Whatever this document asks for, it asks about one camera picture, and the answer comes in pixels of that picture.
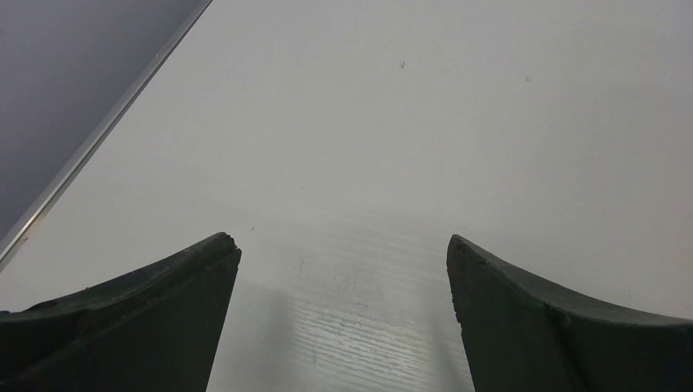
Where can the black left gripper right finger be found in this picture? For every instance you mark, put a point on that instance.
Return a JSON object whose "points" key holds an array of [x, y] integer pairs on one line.
{"points": [[522, 332]]}

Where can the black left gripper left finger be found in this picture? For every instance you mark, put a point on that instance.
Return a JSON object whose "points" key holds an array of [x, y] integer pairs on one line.
{"points": [[156, 328]]}

